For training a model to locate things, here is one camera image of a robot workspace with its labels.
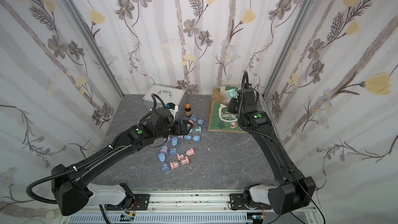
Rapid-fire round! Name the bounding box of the green hourglass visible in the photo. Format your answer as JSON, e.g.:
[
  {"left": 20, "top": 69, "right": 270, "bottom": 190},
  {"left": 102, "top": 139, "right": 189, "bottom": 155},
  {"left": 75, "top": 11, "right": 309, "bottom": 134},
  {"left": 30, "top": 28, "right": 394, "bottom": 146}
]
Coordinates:
[
  {"left": 227, "top": 88, "right": 237, "bottom": 99},
  {"left": 190, "top": 126, "right": 202, "bottom": 133}
]

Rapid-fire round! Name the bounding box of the blue hourglass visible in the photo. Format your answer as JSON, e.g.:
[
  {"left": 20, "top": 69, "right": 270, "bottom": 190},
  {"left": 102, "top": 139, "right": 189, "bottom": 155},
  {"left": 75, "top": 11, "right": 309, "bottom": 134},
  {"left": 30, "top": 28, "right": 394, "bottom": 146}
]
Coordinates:
[
  {"left": 161, "top": 163, "right": 170, "bottom": 173},
  {"left": 190, "top": 115, "right": 205, "bottom": 126},
  {"left": 183, "top": 135, "right": 201, "bottom": 142}
]

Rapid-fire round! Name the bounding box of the pink hourglass small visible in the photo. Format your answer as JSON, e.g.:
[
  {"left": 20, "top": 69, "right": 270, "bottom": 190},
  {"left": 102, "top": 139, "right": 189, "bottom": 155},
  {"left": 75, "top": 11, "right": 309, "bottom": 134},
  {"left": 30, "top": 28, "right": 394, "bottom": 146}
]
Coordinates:
[{"left": 186, "top": 148, "right": 195, "bottom": 156}]

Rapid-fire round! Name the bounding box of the green burlap canvas bag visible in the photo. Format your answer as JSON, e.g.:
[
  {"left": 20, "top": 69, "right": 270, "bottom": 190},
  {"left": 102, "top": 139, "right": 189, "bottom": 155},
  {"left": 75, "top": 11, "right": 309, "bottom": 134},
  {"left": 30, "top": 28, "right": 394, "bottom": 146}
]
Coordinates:
[{"left": 208, "top": 86, "right": 244, "bottom": 133}]

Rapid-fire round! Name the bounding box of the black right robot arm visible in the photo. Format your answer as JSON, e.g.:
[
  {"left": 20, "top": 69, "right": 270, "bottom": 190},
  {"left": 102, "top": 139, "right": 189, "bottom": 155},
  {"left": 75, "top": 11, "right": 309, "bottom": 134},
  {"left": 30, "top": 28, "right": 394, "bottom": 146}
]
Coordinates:
[{"left": 228, "top": 72, "right": 316, "bottom": 216}]

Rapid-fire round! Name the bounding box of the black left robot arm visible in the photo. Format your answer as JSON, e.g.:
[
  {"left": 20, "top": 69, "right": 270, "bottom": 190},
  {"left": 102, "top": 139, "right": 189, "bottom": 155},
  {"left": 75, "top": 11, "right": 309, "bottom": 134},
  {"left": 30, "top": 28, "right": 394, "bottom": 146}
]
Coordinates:
[{"left": 26, "top": 93, "right": 193, "bottom": 216}]

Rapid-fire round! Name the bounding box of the purple hourglass standing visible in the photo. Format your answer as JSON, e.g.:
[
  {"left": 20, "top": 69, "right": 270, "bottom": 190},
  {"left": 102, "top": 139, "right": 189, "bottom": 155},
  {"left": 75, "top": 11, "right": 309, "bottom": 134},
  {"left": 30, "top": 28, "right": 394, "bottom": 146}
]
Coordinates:
[{"left": 160, "top": 145, "right": 168, "bottom": 154}]

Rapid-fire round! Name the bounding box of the blue hourglass number 30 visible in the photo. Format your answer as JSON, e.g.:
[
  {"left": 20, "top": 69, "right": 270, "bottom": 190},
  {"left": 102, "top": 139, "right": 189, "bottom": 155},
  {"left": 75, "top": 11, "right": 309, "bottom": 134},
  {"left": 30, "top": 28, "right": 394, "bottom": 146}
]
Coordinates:
[{"left": 158, "top": 152, "right": 166, "bottom": 162}]

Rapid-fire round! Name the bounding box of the pink hourglass lower pair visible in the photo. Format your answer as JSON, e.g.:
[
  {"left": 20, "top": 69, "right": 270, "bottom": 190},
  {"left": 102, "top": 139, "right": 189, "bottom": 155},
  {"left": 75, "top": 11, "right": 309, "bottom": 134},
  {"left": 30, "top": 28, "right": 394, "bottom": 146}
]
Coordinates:
[{"left": 177, "top": 153, "right": 190, "bottom": 165}]

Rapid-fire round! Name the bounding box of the pink hourglass number 15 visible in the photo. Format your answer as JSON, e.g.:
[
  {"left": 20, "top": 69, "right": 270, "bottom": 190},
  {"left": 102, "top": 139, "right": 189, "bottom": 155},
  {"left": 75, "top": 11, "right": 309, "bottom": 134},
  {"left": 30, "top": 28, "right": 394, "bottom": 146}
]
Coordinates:
[{"left": 170, "top": 161, "right": 179, "bottom": 170}]

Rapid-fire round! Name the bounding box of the blue hourglass front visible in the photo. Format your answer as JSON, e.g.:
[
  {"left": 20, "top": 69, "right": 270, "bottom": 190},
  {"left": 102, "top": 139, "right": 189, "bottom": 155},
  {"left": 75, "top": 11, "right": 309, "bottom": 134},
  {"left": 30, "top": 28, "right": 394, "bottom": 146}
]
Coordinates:
[{"left": 161, "top": 163, "right": 170, "bottom": 173}]

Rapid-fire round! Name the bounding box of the brown bottle orange cap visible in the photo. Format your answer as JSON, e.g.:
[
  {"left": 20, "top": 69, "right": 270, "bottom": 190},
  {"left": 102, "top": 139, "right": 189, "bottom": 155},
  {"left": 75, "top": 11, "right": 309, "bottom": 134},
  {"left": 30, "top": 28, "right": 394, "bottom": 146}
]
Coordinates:
[{"left": 184, "top": 104, "right": 192, "bottom": 117}]

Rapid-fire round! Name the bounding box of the silver aluminium case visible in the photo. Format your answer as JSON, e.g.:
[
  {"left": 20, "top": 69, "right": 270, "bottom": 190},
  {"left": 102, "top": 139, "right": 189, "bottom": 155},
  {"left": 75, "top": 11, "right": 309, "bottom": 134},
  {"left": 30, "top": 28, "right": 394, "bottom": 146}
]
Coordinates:
[{"left": 143, "top": 85, "right": 187, "bottom": 111}]

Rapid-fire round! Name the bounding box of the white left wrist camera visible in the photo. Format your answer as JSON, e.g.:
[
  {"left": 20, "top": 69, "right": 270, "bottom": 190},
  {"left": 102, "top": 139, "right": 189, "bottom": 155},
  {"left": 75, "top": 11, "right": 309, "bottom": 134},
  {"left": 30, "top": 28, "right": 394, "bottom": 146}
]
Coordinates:
[{"left": 165, "top": 102, "right": 179, "bottom": 114}]

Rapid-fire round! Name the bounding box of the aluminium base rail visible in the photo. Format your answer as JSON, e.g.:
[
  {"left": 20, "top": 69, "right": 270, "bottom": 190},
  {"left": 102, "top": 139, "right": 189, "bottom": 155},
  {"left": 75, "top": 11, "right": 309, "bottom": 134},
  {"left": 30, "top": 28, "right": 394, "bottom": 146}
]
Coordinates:
[{"left": 59, "top": 190, "right": 323, "bottom": 224}]

